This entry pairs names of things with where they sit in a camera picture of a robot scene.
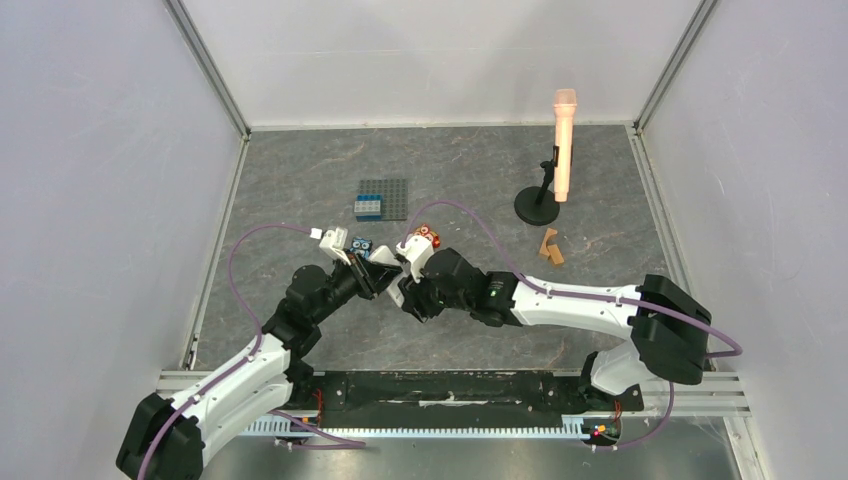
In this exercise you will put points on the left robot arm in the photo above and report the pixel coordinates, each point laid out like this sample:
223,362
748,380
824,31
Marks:
176,437

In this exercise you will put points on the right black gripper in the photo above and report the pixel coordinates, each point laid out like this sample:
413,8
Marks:
411,290

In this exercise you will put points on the white remote control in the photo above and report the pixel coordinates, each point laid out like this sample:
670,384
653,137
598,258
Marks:
392,273

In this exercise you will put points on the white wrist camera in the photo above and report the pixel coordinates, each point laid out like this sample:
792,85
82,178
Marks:
414,253
332,242

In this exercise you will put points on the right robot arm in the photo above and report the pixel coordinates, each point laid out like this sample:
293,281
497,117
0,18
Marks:
661,327

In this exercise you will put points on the grey lego baseplate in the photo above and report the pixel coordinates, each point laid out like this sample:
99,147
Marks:
393,193

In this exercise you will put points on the blue owl toy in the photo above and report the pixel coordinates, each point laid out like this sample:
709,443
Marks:
361,247

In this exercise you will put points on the red owl toy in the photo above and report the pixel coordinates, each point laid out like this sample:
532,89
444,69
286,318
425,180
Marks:
425,231

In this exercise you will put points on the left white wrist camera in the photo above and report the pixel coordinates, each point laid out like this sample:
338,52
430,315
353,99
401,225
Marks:
332,242

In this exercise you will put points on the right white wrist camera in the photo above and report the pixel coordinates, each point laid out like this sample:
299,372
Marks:
414,253

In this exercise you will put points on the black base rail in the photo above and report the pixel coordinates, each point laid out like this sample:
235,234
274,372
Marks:
453,399

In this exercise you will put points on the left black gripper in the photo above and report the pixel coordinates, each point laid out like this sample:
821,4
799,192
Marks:
371,277

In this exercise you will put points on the white cable duct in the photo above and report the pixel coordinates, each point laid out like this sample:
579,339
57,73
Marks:
570,428

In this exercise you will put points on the black microphone stand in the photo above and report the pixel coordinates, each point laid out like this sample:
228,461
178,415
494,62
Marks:
536,205

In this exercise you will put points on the blue grey lego brick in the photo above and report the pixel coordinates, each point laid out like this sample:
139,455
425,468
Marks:
368,207

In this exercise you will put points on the brown wooden block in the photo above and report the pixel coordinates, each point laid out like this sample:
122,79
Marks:
555,255
547,243

